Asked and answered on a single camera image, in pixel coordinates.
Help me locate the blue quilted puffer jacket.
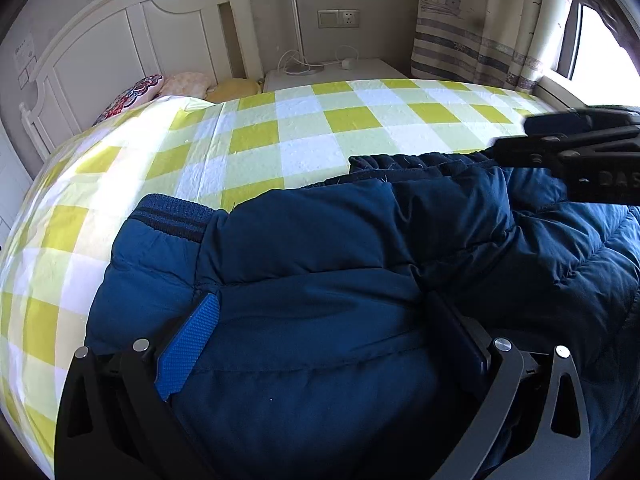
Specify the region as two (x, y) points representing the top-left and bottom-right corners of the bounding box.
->
(85, 150), (640, 480)

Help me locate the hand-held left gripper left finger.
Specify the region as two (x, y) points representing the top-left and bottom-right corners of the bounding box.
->
(54, 291), (222, 480)

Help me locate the colourful patterned cushion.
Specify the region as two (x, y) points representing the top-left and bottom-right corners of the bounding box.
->
(92, 74), (166, 126)

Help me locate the slim white lamp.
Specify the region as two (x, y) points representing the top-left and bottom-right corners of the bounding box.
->
(277, 0), (326, 76)

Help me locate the white cable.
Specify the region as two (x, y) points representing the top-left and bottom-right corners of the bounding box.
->
(277, 45), (359, 71)

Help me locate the beige window sill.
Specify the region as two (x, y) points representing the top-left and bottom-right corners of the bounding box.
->
(532, 75), (592, 111)

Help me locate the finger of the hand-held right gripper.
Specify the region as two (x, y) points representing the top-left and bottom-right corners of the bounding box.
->
(522, 105), (640, 136)
(492, 127), (640, 180)

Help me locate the yellow checkered bed sheet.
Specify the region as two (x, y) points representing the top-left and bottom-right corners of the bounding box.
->
(0, 79), (567, 480)

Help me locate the white nightstand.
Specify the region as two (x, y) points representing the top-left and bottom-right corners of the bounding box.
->
(262, 57), (412, 94)

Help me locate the white wooden headboard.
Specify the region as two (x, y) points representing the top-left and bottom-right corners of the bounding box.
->
(19, 0), (264, 157)

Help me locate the white wardrobe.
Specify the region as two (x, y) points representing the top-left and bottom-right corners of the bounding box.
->
(0, 125), (34, 241)

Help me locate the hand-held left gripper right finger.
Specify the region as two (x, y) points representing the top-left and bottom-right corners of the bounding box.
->
(425, 290), (592, 480)

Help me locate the dark framed window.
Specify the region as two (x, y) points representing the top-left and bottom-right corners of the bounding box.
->
(555, 0), (640, 111)

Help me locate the printed beige curtain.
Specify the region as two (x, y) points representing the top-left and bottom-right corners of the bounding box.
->
(410, 0), (579, 94)

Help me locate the yellow pillow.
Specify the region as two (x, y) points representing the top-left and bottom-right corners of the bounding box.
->
(206, 78), (262, 105)

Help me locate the pink pillow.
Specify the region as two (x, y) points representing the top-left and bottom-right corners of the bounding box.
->
(159, 71), (214, 101)

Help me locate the wall socket plate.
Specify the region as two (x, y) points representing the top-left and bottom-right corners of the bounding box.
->
(317, 8), (362, 30)

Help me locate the paper notice on wall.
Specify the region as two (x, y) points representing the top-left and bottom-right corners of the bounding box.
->
(12, 34), (37, 86)

